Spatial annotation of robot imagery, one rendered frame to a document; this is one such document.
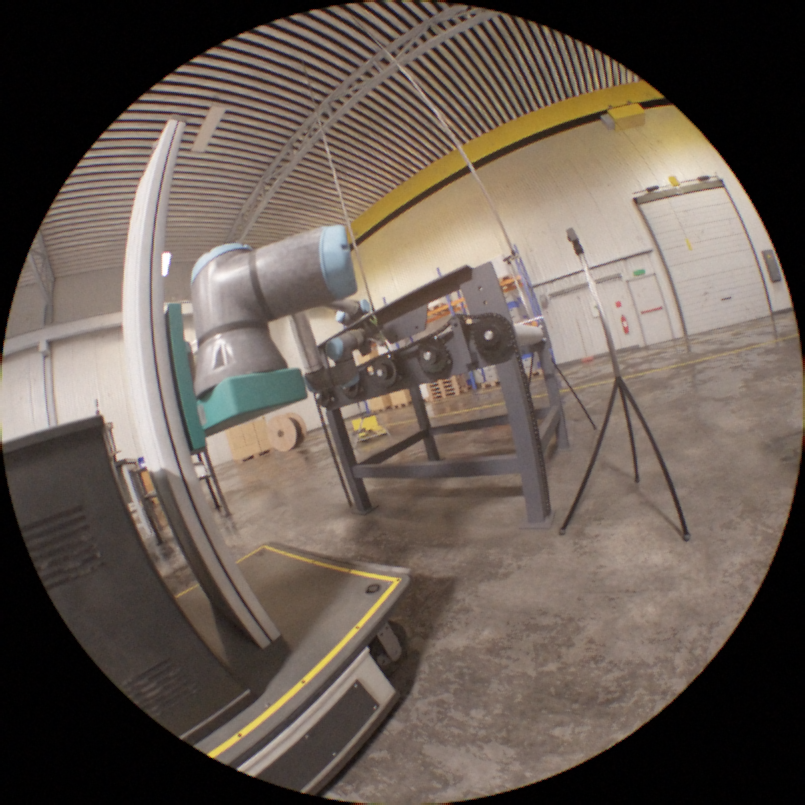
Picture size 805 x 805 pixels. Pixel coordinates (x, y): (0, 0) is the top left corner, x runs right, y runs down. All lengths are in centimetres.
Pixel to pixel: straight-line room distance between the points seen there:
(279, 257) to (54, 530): 54
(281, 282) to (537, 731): 104
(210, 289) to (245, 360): 16
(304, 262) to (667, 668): 115
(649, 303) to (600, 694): 1012
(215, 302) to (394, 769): 102
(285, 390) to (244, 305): 17
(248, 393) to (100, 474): 26
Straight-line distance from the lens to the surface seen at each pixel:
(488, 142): 851
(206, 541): 58
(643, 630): 93
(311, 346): 118
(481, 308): 120
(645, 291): 1041
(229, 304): 53
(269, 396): 47
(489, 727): 80
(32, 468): 47
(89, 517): 45
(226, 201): 1099
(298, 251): 51
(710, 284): 1128
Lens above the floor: 76
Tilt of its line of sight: 3 degrees down
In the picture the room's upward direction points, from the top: 16 degrees counter-clockwise
